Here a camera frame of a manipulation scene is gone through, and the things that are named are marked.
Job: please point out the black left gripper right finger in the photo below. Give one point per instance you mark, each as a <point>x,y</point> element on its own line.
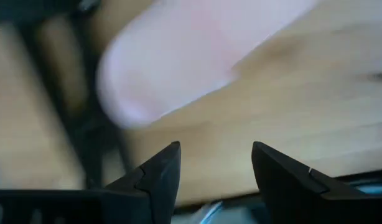
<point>296,199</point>

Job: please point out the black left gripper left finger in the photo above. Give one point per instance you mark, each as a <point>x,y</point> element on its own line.
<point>132,205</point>

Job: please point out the pink rubber slide sandal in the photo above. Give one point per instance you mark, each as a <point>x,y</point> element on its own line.
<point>184,62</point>

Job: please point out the black aluminium rig frame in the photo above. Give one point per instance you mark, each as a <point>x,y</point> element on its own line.
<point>88,149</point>

